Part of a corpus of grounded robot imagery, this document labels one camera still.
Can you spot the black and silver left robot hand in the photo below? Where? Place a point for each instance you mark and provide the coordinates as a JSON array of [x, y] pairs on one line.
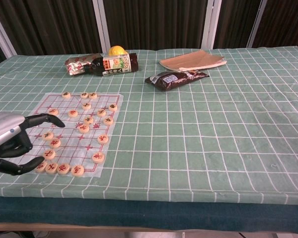
[[5, 129]]

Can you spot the wooden chess piece red character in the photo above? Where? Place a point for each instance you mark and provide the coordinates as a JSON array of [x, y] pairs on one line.
[[84, 128], [41, 167], [73, 113], [53, 111], [77, 170], [63, 168], [55, 142], [102, 139], [98, 157], [51, 168], [49, 154]]

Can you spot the wooden chess piece dark character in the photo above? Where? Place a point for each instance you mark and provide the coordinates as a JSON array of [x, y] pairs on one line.
[[48, 135], [88, 120], [108, 121], [86, 106], [66, 94], [112, 107], [84, 95], [101, 112], [93, 95]]

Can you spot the transparent Chinese chess board sheet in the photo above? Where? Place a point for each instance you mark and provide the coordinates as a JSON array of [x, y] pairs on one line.
[[72, 148]]

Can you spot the silver red foil snack bag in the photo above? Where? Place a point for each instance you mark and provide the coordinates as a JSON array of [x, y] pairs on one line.
[[77, 64]]

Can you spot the dark sauce bottle yellow label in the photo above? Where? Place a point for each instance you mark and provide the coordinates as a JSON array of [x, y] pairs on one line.
[[114, 65]]

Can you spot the yellow lemon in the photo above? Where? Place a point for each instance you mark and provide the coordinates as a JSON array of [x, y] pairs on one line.
[[116, 50]]

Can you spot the dark green table cover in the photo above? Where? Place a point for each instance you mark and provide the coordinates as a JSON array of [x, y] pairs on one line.
[[149, 215]]

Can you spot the dark brown food pouch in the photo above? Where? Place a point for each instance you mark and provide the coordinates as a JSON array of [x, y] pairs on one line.
[[173, 79]]

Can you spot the dark pleated curtain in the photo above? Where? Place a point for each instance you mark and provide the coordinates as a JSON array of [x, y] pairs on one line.
[[154, 22]]

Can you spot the light green grid tablecloth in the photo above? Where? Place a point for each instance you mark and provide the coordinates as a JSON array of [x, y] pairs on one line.
[[188, 129]]

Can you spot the white frame post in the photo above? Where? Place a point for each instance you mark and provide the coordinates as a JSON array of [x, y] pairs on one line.
[[101, 24], [211, 23], [1, 32], [257, 23]]

